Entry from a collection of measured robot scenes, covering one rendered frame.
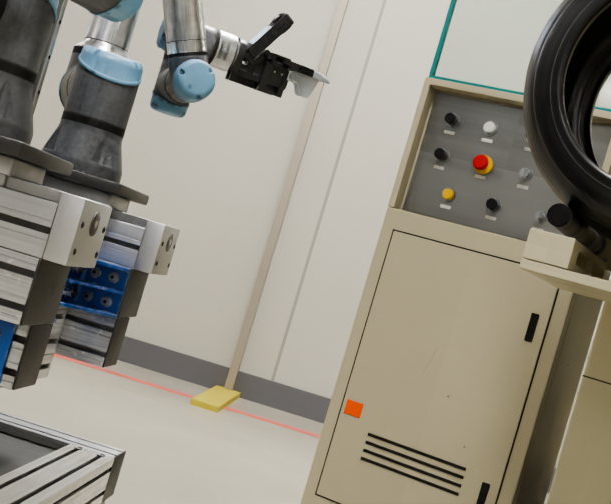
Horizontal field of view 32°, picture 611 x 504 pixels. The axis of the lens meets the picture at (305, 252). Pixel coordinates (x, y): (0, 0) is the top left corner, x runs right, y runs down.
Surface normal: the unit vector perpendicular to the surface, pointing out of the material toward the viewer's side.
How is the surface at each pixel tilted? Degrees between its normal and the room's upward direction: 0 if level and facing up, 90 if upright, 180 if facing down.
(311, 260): 90
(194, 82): 90
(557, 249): 90
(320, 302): 90
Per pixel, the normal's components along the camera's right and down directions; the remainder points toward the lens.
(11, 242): -0.07, -0.04
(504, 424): -0.42, -0.14
